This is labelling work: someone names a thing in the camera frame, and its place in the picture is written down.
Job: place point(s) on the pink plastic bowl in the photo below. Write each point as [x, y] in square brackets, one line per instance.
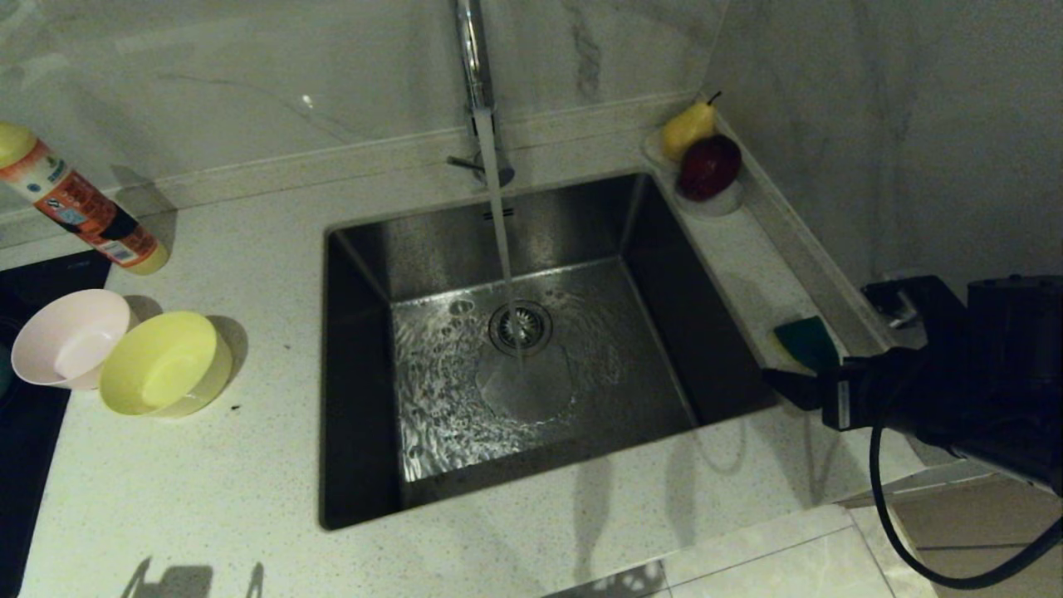
[66, 340]

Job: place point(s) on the running tap water stream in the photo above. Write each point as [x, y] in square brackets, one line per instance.
[497, 216]

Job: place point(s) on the yellow plastic bowl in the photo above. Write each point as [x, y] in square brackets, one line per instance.
[166, 365]

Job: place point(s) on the dark red apple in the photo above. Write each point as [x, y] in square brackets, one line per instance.
[710, 166]

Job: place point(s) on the stainless steel sink basin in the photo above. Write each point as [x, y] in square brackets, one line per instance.
[664, 332]

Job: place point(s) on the black induction cooktop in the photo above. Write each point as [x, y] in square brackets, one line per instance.
[25, 498]

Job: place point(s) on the chrome kitchen faucet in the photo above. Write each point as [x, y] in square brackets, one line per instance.
[472, 58]

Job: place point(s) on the yellow pear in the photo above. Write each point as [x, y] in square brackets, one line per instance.
[687, 131]

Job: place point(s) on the metal sink drain strainer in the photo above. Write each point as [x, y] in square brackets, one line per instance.
[536, 332]

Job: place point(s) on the small white dish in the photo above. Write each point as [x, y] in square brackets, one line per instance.
[721, 207]

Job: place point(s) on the green and yellow sponge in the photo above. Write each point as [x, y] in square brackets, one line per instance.
[810, 342]

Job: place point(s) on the blue plastic bowl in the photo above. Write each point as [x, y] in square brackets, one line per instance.
[4, 370]

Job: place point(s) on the orange label detergent bottle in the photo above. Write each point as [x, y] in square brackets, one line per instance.
[83, 212]

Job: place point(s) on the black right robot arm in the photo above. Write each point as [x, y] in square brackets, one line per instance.
[1005, 365]

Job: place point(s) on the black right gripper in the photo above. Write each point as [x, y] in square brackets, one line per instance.
[897, 390]

